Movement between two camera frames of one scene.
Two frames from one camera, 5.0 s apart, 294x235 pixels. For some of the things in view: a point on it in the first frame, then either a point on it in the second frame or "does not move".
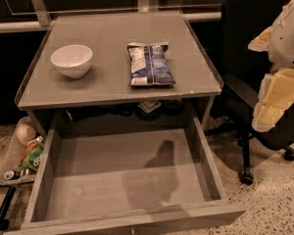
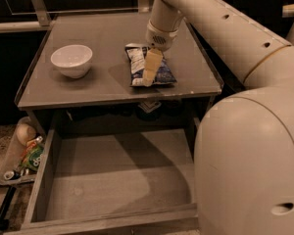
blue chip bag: x=150 y=64 does not move
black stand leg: x=0 y=219 does not move
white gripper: x=288 y=43 -> x=160 y=38
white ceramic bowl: x=73 y=61 does not move
